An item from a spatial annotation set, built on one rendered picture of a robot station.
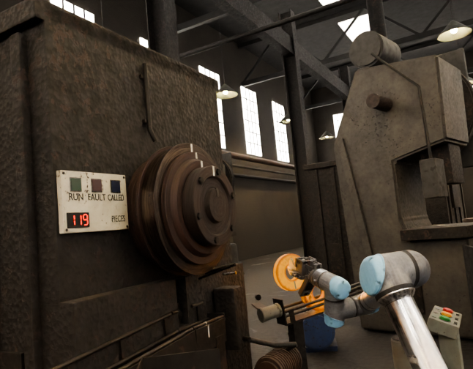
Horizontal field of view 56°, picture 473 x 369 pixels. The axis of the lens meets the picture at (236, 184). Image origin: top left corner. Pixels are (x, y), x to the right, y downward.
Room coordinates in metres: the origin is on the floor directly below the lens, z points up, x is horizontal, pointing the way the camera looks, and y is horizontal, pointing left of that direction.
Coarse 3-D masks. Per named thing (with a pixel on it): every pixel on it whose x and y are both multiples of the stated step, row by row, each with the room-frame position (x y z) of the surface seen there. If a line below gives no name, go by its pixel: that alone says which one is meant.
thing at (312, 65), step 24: (168, 0) 5.87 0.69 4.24; (216, 0) 7.39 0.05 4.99; (240, 0) 7.96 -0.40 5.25; (168, 24) 5.83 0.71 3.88; (264, 24) 8.85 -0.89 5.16; (288, 24) 10.31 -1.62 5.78; (168, 48) 5.79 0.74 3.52; (288, 48) 9.96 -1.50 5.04; (288, 72) 10.38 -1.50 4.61; (312, 72) 11.66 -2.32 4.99; (288, 96) 10.37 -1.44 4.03; (312, 240) 10.32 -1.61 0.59
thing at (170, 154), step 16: (192, 144) 1.60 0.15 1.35; (160, 160) 1.45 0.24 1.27; (144, 176) 1.45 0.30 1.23; (160, 176) 1.43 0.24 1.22; (144, 192) 1.43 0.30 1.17; (160, 192) 1.42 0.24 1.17; (144, 208) 1.42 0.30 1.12; (160, 208) 1.42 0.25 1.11; (144, 224) 1.43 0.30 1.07; (160, 224) 1.41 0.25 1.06; (160, 240) 1.41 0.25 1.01; (160, 256) 1.47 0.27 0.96; (176, 256) 1.47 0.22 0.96; (192, 272) 1.54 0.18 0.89
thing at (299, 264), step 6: (300, 258) 1.84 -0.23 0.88; (306, 258) 1.83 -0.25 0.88; (294, 264) 1.86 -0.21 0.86; (300, 264) 1.82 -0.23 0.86; (306, 264) 1.81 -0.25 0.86; (312, 264) 1.80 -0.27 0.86; (318, 264) 1.77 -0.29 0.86; (300, 270) 1.82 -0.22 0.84; (306, 270) 1.82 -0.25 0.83; (312, 270) 1.77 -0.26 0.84; (300, 276) 1.83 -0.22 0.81
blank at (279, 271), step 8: (280, 256) 1.95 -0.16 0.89; (288, 256) 1.94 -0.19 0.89; (296, 256) 1.95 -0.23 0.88; (280, 264) 1.92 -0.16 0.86; (288, 264) 1.94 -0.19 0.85; (280, 272) 1.91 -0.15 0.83; (280, 280) 1.91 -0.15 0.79; (288, 280) 1.93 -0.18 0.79; (296, 280) 1.94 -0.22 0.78; (288, 288) 1.93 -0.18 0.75; (296, 288) 1.94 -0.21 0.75
